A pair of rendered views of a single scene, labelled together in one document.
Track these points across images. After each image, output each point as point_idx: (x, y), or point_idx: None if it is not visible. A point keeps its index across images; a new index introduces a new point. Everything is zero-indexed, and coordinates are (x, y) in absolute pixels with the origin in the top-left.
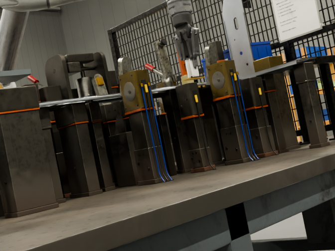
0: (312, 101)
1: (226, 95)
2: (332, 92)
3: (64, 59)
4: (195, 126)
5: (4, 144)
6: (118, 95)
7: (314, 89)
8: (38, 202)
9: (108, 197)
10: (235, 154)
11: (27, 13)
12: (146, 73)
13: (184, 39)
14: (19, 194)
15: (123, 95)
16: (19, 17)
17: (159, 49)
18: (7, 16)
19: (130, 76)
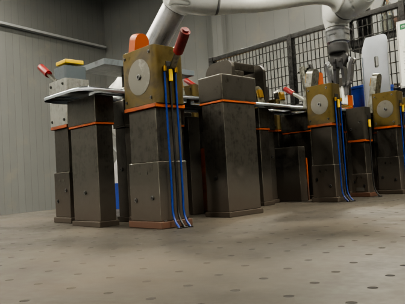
0: None
1: (392, 125)
2: None
3: (233, 65)
4: (365, 150)
5: (223, 135)
6: (299, 108)
7: None
8: (247, 204)
9: (319, 209)
10: (393, 184)
11: (182, 19)
12: (339, 88)
13: (339, 66)
14: (232, 193)
15: (309, 107)
16: (175, 22)
17: (305, 74)
18: (163, 19)
19: (323, 88)
